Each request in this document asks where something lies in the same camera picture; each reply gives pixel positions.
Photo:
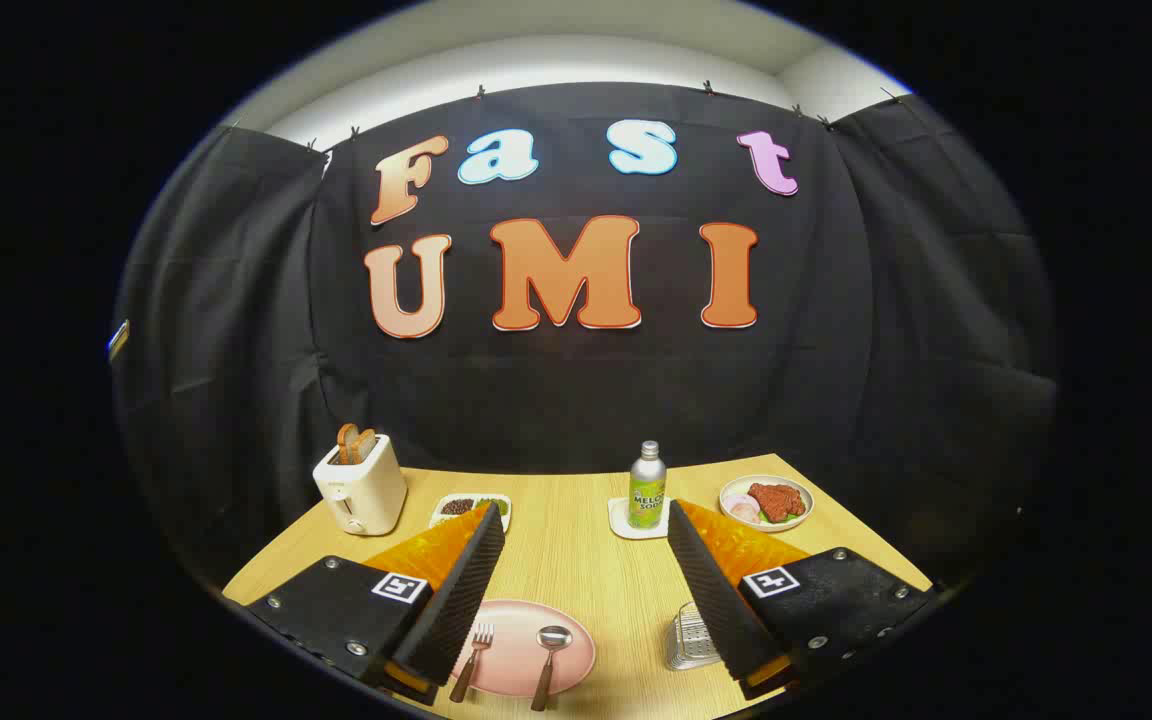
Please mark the green label soda bottle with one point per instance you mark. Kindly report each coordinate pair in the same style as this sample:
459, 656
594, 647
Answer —
647, 490

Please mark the metal cutlery basket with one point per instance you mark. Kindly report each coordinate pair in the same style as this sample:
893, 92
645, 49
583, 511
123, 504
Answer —
686, 640

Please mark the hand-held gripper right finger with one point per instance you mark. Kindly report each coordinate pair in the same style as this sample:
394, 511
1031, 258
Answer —
716, 600

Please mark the brown toast slice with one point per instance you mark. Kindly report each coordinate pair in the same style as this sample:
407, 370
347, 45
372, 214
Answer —
345, 443
365, 445

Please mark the red meat piece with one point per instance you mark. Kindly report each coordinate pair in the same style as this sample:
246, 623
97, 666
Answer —
778, 500

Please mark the white square coaster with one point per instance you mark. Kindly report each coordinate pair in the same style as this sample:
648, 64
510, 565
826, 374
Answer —
618, 525

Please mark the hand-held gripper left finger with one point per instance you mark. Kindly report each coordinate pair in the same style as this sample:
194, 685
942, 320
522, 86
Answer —
461, 600

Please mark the white toaster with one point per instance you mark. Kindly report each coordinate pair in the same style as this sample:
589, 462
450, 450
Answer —
366, 490

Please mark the pink sliced onion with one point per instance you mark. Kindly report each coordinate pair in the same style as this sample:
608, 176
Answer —
739, 508

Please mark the pink round plate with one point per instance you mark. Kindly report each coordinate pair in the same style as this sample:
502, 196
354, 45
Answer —
516, 640

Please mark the white divided snack tray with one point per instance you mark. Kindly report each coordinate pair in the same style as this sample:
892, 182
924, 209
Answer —
461, 505

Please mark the white oval plate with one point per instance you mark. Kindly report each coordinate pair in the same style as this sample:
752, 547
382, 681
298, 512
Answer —
804, 505

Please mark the black backdrop cloth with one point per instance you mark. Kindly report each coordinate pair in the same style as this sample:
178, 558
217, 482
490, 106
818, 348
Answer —
586, 400

